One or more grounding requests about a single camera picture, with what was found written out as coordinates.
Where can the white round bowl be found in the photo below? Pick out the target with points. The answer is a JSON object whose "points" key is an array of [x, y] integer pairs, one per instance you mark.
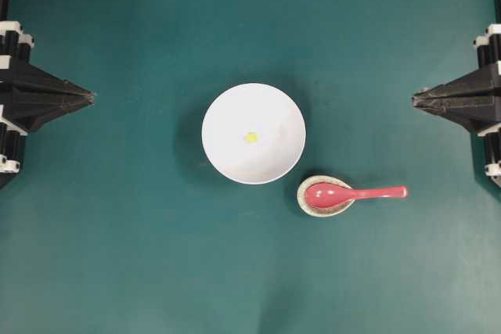
{"points": [[259, 108]]}

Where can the speckled egg-shaped spoon rest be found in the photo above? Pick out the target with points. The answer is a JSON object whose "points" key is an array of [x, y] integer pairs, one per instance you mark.
{"points": [[314, 212]]}

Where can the pink ceramic spoon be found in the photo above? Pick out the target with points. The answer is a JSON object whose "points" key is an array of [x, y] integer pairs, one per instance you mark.
{"points": [[327, 195]]}

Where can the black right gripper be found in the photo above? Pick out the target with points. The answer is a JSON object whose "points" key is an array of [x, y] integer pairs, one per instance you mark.
{"points": [[477, 114]]}

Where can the yellow hexagonal prism block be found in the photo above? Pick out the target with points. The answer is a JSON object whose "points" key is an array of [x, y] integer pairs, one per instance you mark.
{"points": [[251, 138]]}

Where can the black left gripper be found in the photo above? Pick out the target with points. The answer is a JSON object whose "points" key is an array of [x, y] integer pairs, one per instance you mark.
{"points": [[20, 118]]}

